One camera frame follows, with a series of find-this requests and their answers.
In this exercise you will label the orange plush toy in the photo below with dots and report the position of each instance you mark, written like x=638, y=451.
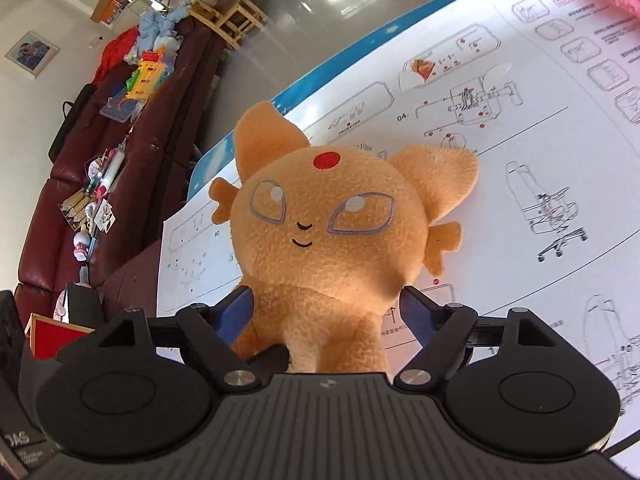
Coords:
x=320, y=220

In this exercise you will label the pile of small craft items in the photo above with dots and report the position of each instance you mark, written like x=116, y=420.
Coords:
x=95, y=200

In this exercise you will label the colourful toy building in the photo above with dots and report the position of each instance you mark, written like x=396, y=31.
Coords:
x=147, y=75

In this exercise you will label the black block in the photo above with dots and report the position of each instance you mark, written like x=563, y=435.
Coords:
x=84, y=307

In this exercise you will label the red cloth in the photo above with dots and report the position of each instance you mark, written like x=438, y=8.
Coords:
x=115, y=52

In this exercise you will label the white printed instruction sheet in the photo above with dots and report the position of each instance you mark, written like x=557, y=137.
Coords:
x=525, y=125

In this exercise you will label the dark red sofa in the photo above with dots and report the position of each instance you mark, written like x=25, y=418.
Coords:
x=150, y=160

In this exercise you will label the red cardboard box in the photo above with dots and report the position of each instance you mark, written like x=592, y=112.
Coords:
x=60, y=342

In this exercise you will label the small wooden chair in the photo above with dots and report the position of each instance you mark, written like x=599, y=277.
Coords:
x=230, y=17

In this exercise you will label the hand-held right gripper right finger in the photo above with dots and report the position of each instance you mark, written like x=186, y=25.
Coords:
x=415, y=315

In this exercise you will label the framed wall picture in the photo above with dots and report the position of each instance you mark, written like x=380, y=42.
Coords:
x=31, y=53

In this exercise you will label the black bag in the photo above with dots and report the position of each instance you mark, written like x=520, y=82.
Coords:
x=72, y=120

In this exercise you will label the orange cardboard box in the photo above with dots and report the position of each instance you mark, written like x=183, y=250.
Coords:
x=110, y=0

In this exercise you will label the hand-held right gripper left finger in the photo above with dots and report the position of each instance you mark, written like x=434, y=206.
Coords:
x=237, y=317

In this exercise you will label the clear plastic box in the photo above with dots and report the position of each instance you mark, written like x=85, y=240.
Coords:
x=120, y=108

